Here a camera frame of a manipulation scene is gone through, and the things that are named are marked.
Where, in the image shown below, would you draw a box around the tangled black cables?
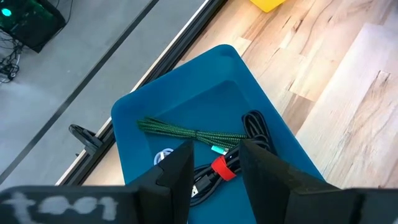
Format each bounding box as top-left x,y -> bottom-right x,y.
0,39 -> 25,84

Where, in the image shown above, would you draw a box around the black computer case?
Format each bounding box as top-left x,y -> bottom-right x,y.
0,0 -> 67,54

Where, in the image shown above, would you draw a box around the yellow plastic basket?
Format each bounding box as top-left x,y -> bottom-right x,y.
248,0 -> 287,14

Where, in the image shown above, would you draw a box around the black mounting bracket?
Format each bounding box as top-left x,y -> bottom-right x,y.
68,124 -> 104,157

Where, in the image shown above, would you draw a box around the black cable with red strap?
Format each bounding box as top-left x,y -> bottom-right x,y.
189,146 -> 247,208

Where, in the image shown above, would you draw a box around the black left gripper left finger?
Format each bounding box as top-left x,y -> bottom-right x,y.
0,139 -> 195,224

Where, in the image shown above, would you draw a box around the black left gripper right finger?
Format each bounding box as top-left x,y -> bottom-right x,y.
238,138 -> 398,224

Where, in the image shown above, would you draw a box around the teal plastic bin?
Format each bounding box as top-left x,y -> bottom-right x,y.
110,44 -> 326,224

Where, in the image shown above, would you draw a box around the black aluminium table frame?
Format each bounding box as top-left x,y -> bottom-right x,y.
55,0 -> 228,187

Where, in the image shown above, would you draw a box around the green braided cable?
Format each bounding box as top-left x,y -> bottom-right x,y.
137,116 -> 248,156

